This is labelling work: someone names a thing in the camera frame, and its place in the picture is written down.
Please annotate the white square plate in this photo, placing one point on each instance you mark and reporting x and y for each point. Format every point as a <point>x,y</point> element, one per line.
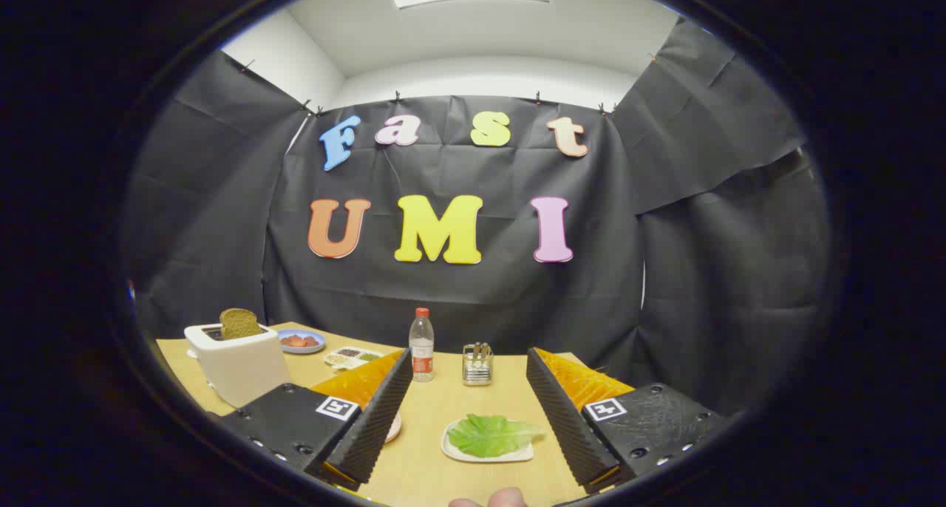
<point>510,455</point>

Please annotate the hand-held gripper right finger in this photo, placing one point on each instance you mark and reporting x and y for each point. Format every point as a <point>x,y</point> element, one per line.
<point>565,418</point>

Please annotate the white divided condiment tray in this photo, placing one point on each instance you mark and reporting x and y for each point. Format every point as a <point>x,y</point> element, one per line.
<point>351,358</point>

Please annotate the white toaster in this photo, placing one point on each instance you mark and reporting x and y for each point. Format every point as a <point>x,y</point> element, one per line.
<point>244,366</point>

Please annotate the black backdrop cloth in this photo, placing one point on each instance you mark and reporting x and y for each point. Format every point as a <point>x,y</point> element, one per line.
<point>480,300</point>

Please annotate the green lettuce leaf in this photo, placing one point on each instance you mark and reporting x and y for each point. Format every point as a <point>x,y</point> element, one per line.
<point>488,434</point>

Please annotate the clear water bottle red cap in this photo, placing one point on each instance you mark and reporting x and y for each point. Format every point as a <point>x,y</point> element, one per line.
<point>422,348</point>

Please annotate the blue plate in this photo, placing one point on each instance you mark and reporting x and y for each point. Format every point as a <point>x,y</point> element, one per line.
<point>314,348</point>

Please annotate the pink round plate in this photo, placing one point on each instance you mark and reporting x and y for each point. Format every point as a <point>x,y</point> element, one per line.
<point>395,427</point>

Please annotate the red food slices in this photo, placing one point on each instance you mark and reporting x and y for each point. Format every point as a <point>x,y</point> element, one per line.
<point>299,341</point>

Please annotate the brown bread slice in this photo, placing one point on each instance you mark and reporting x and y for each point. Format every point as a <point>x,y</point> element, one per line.
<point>238,324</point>

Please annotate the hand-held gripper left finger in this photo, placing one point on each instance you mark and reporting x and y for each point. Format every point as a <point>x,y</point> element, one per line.
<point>377,418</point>

